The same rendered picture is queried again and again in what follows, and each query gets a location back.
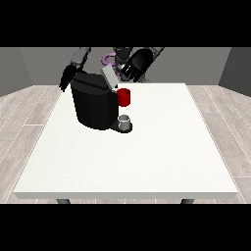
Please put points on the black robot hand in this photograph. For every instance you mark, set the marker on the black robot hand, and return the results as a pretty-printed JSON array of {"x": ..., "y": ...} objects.
[
  {"x": 137, "y": 64},
  {"x": 66, "y": 77}
]

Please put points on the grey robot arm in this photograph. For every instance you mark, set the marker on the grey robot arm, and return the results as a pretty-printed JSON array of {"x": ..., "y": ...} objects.
[
  {"x": 156, "y": 51},
  {"x": 79, "y": 56}
]

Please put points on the pale grey machine lid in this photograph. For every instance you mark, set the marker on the pale grey machine lid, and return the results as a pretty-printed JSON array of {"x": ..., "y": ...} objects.
[{"x": 109, "y": 76}]

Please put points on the red pod holder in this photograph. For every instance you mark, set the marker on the red pod holder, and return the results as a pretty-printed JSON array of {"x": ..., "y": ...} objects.
[{"x": 124, "y": 96}]

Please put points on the black coffee machine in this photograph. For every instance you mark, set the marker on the black coffee machine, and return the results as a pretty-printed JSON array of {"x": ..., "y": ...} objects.
[{"x": 94, "y": 104}]

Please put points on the grey robot trunk purple rings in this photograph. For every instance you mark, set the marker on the grey robot trunk purple rings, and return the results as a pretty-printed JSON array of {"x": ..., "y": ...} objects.
[{"x": 115, "y": 60}]

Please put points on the small grey cup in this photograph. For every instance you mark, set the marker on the small grey cup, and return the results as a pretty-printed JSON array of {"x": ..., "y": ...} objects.
[{"x": 124, "y": 122}]

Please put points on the dark table leg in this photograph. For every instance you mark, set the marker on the dark table leg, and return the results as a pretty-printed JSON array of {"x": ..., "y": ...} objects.
[
  {"x": 187, "y": 201},
  {"x": 63, "y": 201}
]

